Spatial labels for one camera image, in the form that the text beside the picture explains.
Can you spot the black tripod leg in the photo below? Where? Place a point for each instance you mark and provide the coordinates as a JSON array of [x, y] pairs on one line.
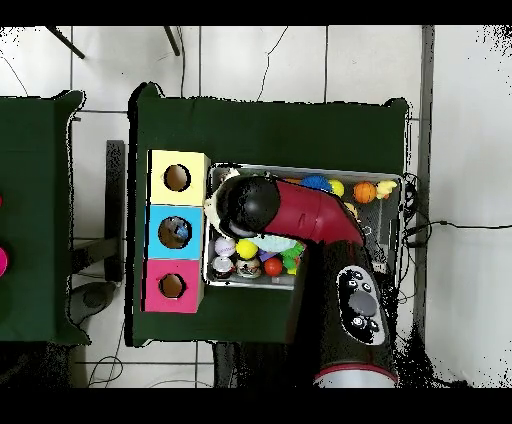
[[172, 40], [66, 42]]

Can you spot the dark green tablecloth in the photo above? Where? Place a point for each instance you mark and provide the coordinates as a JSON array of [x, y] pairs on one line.
[[260, 132]]

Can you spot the blue fuzzy monster toy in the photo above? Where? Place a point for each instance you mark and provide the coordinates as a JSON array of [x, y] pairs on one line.
[[316, 183]]

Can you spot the grey round stand base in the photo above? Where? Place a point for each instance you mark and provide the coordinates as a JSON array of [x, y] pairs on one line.
[[94, 300]]

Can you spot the yellow foam bone toy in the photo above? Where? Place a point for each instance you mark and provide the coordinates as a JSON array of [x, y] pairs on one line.
[[386, 188]]

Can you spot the cream yellow waffle cloth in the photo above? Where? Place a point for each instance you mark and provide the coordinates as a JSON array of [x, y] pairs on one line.
[[212, 208]]

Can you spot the orange red ball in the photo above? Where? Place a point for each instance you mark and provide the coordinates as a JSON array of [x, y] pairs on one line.
[[273, 266]]

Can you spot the pink plastic cup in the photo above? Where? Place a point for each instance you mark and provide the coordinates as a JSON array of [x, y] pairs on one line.
[[2, 262]]

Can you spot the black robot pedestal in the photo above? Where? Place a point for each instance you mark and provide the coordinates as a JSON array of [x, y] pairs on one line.
[[252, 364]]

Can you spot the pale lavender ball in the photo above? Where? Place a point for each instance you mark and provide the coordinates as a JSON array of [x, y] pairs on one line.
[[224, 246]]

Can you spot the orange toy basketball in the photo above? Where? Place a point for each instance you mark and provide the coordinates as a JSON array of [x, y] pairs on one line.
[[364, 192]]

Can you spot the wooden box with three holes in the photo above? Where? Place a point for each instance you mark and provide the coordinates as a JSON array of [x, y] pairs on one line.
[[192, 192]]

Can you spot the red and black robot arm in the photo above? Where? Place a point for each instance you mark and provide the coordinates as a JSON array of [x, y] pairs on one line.
[[312, 216]]

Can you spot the yellow smooth ball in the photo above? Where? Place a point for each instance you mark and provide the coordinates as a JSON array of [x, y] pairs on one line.
[[246, 248], [336, 187]]

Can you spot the dark green side table cloth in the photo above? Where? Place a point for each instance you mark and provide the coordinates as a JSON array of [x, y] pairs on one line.
[[36, 160]]

